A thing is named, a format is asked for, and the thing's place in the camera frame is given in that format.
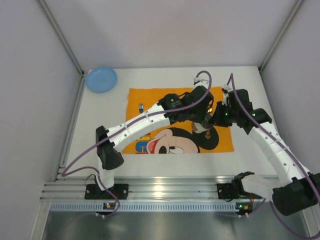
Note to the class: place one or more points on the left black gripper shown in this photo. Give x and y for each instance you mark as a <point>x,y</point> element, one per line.
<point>203,118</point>

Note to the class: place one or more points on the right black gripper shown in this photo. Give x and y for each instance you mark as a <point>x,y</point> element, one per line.
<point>216,118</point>

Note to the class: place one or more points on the cream metal cup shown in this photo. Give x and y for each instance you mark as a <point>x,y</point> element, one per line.
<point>200,127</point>

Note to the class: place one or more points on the gold metal spoon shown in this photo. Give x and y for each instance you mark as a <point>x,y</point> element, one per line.
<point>209,126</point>

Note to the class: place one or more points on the orange Mickey Mouse placemat cloth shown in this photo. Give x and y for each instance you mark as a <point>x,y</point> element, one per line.
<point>178,138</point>

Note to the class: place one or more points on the blue plastic fork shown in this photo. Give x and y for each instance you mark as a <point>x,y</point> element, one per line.
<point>141,108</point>

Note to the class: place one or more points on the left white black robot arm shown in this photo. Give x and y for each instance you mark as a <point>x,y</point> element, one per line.
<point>113,140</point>

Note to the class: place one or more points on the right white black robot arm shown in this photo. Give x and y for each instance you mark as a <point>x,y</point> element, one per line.
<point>298,188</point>

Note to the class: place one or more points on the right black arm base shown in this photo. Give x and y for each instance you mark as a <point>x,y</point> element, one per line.
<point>227,192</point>

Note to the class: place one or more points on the blue plastic plate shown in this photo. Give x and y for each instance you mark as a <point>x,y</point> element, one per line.
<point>101,79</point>

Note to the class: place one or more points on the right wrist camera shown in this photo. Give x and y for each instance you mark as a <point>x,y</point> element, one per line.
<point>225,89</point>

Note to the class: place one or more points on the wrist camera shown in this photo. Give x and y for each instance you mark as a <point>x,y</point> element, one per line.
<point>225,89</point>
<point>200,81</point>

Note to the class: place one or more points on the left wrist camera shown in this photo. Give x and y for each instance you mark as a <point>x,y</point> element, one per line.
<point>200,81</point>

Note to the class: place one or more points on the right vertical aluminium frame post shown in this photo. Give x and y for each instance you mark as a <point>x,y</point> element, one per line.
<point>289,20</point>

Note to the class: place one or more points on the vertical aluminium frame post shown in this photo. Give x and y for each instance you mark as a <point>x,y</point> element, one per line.
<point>289,20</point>
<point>60,35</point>

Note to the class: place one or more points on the slotted white cable duct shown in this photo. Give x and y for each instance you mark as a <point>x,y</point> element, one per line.
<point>136,206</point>

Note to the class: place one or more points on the left vertical aluminium frame post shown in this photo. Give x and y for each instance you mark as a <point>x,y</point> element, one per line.
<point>60,35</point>

